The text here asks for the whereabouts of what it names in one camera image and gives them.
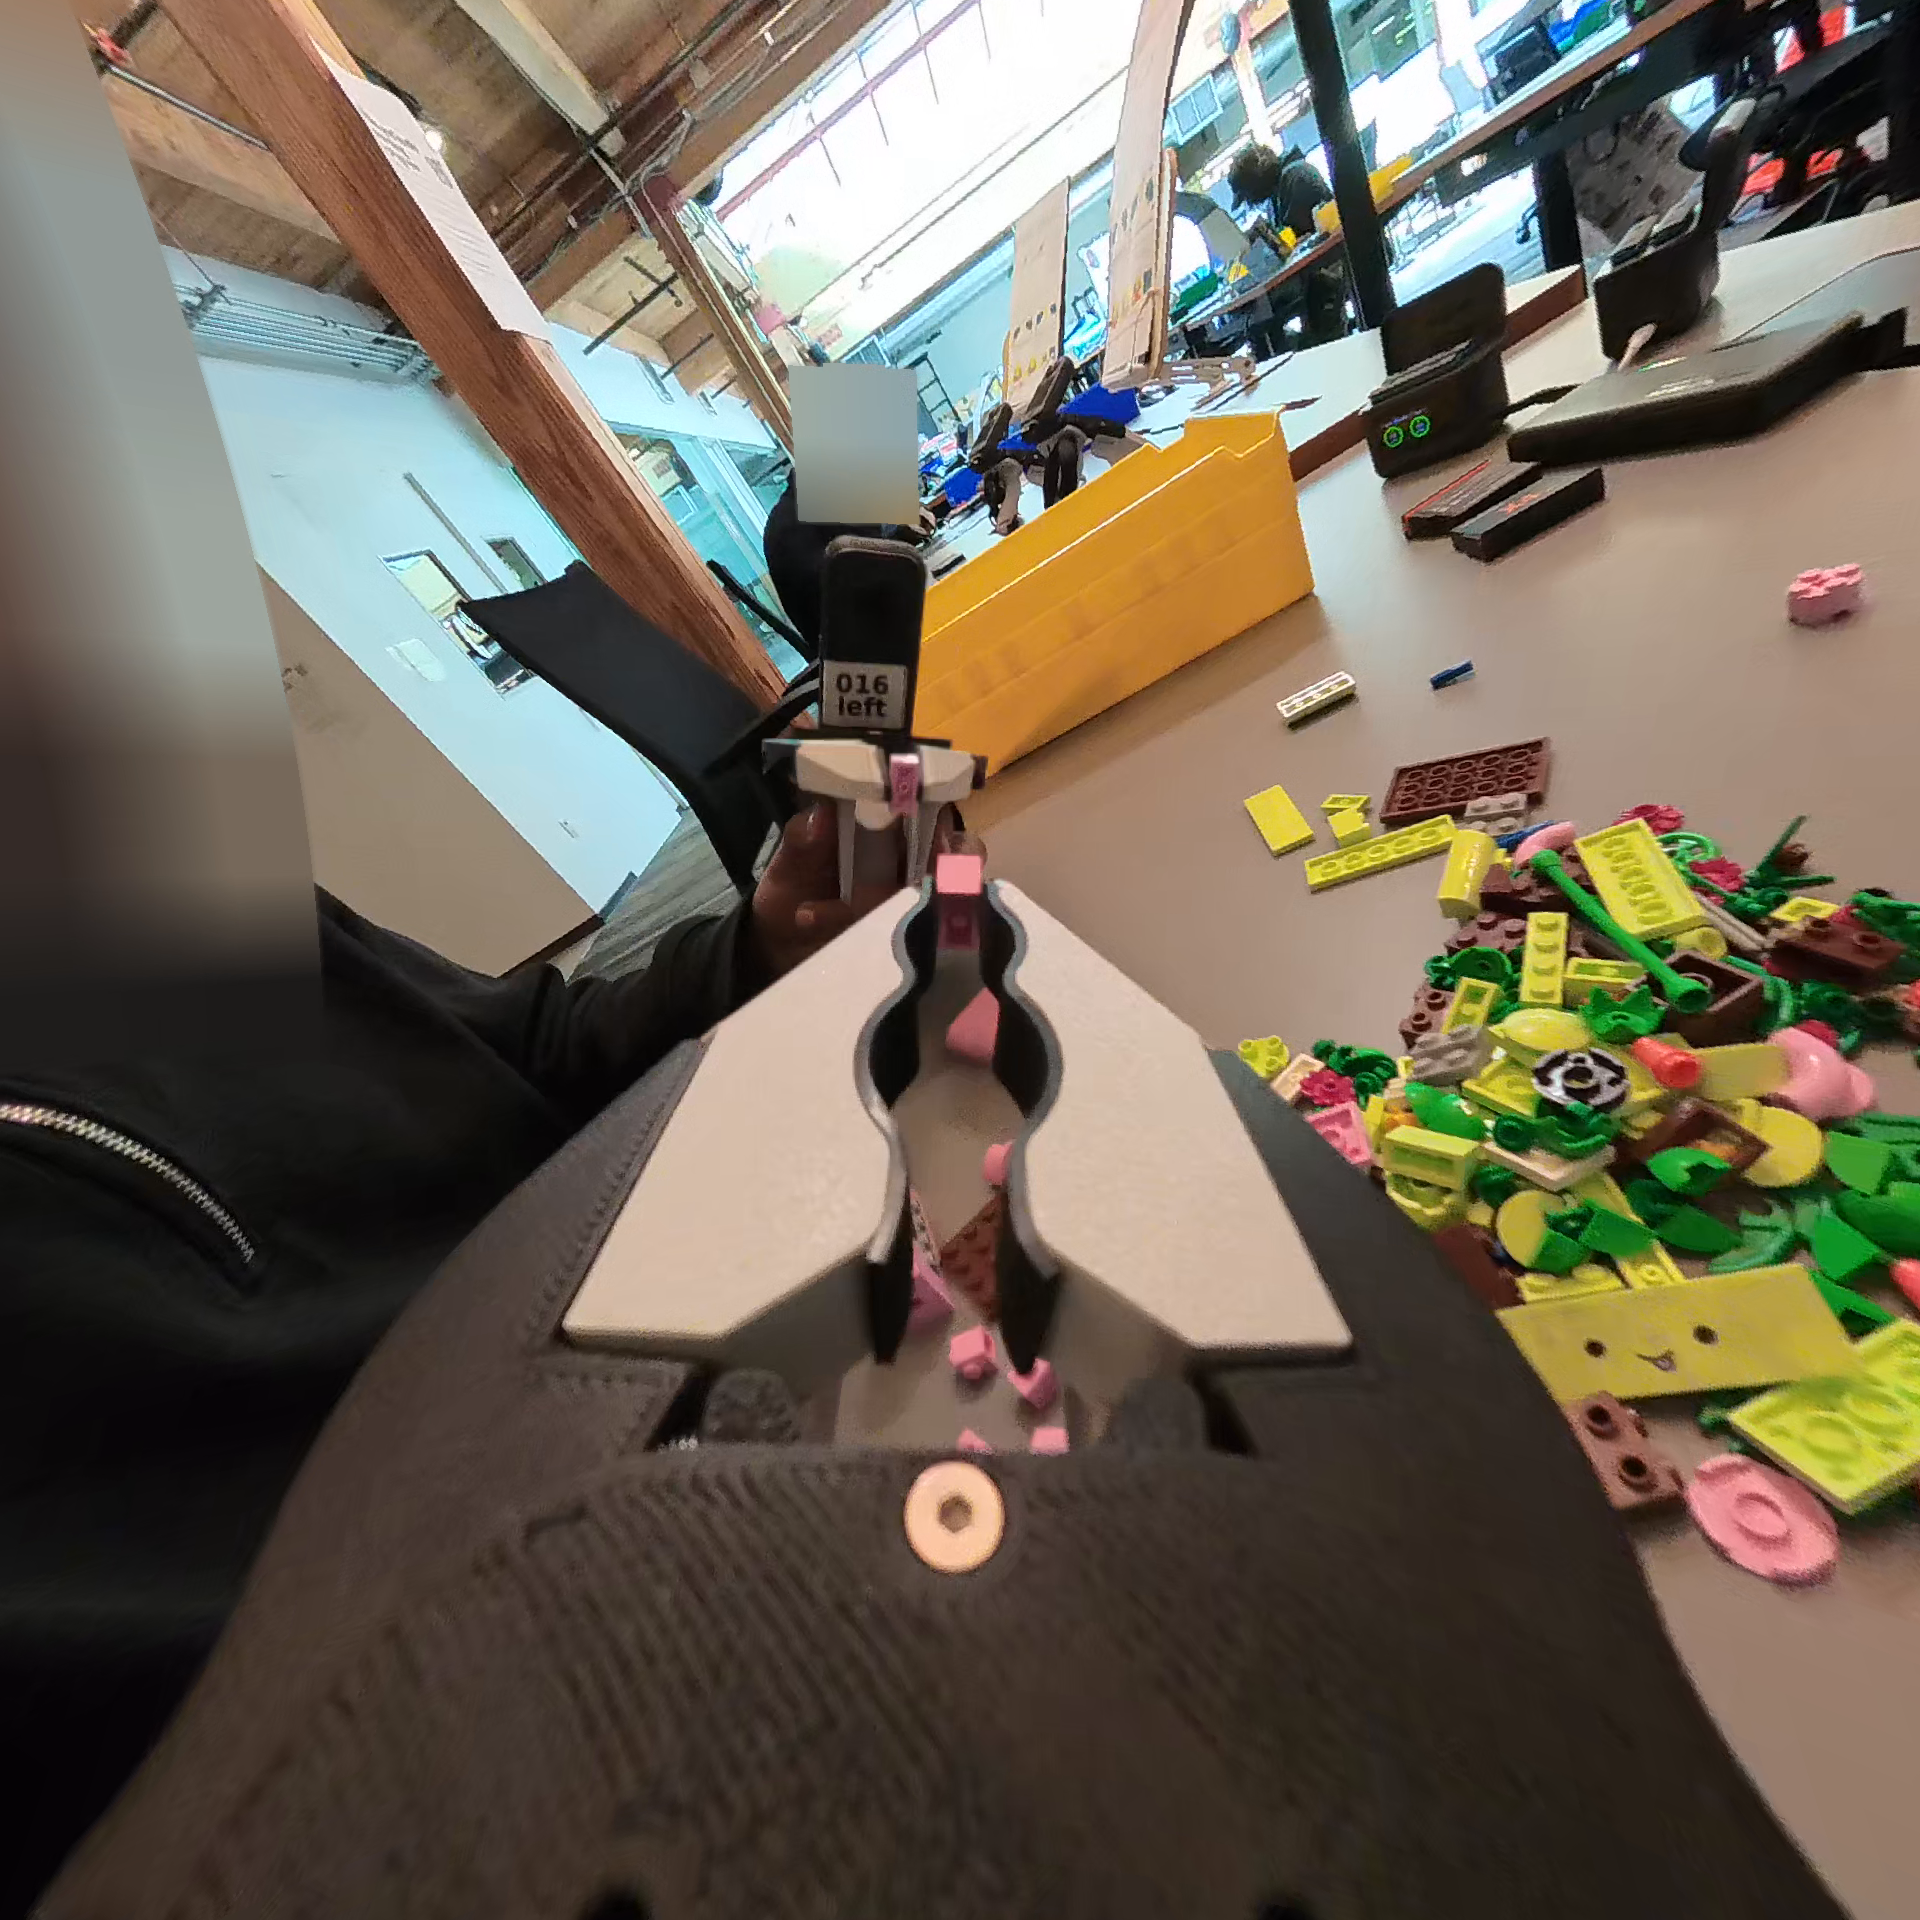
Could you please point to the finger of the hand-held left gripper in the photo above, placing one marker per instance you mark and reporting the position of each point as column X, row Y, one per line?
column 947, row 777
column 842, row 772

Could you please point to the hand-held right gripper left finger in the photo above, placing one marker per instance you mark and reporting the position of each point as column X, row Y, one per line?
column 751, row 1171

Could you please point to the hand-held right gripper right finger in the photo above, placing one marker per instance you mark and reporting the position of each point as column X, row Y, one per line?
column 1172, row 1186

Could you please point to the person's left forearm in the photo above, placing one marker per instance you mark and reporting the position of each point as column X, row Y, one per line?
column 645, row 990

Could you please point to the person's left hand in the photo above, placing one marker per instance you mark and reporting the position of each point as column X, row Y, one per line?
column 795, row 900

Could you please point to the black handheld device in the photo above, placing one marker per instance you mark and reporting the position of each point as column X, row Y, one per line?
column 1088, row 427
column 1002, row 474

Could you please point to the small brown square plate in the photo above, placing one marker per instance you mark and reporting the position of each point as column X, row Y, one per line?
column 973, row 1253

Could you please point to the yellow plastic bin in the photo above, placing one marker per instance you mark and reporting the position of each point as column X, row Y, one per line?
column 1110, row 600

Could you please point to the black office chair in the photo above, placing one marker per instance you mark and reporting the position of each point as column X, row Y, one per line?
column 615, row 691

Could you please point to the lime green flat tile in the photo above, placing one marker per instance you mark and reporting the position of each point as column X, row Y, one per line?
column 1280, row 822

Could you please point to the cardboard sign board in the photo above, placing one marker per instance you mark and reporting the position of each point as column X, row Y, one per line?
column 1148, row 195
column 1040, row 300

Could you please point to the narrow lime green plate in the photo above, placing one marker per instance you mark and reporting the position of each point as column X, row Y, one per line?
column 1318, row 700

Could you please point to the long lime green studded plate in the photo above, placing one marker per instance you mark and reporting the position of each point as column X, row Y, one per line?
column 1379, row 855

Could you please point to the pile of colourful toy bricks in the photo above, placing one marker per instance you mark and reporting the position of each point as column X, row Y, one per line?
column 1575, row 1095

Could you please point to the small grey plate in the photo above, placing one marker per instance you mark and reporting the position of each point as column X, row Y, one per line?
column 1494, row 815

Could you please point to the brown studded plate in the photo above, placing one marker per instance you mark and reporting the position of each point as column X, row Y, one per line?
column 1464, row 779

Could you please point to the person's black jacket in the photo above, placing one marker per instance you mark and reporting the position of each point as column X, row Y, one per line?
column 195, row 1275

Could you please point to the black rectangular block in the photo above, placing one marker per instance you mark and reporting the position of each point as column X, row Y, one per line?
column 1464, row 500
column 1532, row 515

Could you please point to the white paper notice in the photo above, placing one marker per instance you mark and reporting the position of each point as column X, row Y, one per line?
column 445, row 205

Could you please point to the black charger green lights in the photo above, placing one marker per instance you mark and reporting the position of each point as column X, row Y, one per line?
column 1433, row 376

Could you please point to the black steel pole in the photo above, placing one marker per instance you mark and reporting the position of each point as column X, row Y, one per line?
column 1343, row 150

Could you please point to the closed dark laptop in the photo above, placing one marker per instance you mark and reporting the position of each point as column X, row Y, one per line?
column 1681, row 398

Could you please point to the black box device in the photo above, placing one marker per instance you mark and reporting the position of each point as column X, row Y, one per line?
column 1660, row 285

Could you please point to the pale pink flower piece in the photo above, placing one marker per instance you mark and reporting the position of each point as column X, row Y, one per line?
column 1826, row 594

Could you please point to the wooden support post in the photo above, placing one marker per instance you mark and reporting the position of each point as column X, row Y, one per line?
column 495, row 347

